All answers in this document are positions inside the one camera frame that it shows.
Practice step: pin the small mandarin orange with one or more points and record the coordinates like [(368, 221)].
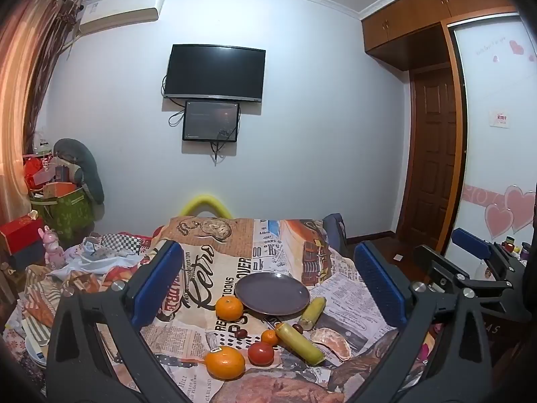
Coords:
[(269, 337)]

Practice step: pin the large orange with white sticker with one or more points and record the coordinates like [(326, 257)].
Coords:
[(225, 362)]

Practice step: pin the dark purple plate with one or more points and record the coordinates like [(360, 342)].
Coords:
[(272, 293)]

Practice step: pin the grey plush pillow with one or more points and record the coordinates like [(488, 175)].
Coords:
[(86, 163)]

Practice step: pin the red grape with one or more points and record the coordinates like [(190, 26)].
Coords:
[(240, 333), (298, 327)]

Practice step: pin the red box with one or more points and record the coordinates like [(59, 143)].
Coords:
[(21, 233)]

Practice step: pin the printed newspaper-pattern blanket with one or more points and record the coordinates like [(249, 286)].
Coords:
[(226, 256)]

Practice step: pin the yellow foam tube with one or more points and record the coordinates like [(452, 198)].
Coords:
[(205, 202)]

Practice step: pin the checkered cloth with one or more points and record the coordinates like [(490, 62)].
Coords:
[(121, 242)]

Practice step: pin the striped brown curtain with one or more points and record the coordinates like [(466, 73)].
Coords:
[(29, 84)]

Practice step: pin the green patterned bag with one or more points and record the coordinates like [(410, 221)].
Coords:
[(69, 214)]

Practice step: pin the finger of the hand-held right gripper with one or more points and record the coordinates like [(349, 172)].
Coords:
[(470, 241), (440, 266)]

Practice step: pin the pink bunny toy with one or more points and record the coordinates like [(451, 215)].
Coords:
[(53, 248)]

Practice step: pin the brown wooden door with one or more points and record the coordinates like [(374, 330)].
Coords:
[(434, 155)]

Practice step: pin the wall-mounted black television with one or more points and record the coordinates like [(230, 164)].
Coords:
[(215, 73)]

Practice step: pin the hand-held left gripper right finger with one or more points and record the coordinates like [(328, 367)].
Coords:
[(379, 285)]

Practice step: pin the white air conditioner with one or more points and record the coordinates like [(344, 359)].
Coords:
[(121, 10)]

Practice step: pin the small black wall monitor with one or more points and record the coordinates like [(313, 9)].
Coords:
[(211, 120)]

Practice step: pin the dark blue chair back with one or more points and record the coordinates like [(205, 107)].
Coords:
[(335, 233)]

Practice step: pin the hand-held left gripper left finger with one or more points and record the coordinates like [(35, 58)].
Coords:
[(161, 281)]

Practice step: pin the red tomato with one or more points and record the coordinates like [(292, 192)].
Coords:
[(260, 353)]

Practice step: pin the wooden overhead cabinet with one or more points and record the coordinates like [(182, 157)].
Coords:
[(423, 12)]

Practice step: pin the short yellow banana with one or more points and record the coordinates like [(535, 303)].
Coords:
[(312, 313)]

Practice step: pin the long yellow-green banana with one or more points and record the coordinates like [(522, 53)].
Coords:
[(300, 343)]

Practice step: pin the white heart-print wardrobe door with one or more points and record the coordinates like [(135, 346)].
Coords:
[(499, 134)]

